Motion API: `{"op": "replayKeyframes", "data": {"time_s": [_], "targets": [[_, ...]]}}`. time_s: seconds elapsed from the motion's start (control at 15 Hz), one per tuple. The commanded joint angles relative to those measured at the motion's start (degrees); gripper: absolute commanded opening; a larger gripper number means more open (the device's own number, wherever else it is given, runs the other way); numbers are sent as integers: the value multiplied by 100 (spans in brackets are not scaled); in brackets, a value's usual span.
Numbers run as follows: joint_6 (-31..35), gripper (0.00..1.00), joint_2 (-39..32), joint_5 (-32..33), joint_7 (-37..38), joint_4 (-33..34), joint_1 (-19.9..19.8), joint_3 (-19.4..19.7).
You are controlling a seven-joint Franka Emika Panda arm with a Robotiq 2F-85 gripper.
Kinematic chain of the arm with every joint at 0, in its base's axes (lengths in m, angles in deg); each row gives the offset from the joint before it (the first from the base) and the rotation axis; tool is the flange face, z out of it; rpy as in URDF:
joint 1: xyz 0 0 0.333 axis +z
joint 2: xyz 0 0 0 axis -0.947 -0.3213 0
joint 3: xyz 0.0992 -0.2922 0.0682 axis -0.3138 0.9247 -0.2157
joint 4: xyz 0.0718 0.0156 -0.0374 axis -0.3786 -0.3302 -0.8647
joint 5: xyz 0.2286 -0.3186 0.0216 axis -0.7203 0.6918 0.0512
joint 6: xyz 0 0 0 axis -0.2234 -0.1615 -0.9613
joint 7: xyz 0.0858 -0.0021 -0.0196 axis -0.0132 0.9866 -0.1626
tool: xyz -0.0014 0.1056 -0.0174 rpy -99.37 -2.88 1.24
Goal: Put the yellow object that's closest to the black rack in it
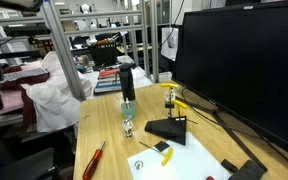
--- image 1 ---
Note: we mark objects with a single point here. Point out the maroon cloth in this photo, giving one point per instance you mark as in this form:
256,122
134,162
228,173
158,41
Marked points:
28,112

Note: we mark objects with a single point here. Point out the white board mat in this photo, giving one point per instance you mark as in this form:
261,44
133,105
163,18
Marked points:
188,162

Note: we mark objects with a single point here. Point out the yellow hex key lower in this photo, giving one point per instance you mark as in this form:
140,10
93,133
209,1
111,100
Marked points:
179,105

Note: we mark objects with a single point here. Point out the black monitor stand foot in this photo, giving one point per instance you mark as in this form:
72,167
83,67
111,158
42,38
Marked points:
250,171

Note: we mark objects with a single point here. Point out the yellow hex key upper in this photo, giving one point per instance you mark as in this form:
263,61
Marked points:
169,96

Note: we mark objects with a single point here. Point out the clear glass knob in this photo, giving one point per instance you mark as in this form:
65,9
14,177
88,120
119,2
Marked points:
127,126

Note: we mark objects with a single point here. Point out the stack of books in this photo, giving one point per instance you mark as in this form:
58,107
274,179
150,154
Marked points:
107,82

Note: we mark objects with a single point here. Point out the small black square pad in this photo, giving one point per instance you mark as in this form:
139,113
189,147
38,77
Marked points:
161,146

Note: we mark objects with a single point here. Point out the grey keyboard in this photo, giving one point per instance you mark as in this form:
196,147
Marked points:
22,74

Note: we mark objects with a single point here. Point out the black triangular tool rack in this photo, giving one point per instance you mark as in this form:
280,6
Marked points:
173,129

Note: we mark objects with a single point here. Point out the white crumpled cloth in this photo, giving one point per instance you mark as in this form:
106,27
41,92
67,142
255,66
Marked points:
54,104

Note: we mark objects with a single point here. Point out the small black foam block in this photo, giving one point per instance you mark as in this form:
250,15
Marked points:
229,166

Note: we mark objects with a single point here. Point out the large black monitor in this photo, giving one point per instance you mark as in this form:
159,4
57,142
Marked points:
237,58

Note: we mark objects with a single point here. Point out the black office chair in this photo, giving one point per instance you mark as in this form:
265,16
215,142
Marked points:
38,166

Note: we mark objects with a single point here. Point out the red handled screwdriver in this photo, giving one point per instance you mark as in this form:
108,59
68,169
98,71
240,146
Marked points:
92,165

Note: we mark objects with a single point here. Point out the aluminium frame post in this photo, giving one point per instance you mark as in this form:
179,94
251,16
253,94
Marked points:
62,49

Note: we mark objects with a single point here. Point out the silver metal nut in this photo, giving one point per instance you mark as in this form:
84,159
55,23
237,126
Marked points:
138,164

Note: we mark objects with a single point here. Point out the yellow T-handle hex key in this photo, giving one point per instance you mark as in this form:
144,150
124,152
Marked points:
166,156

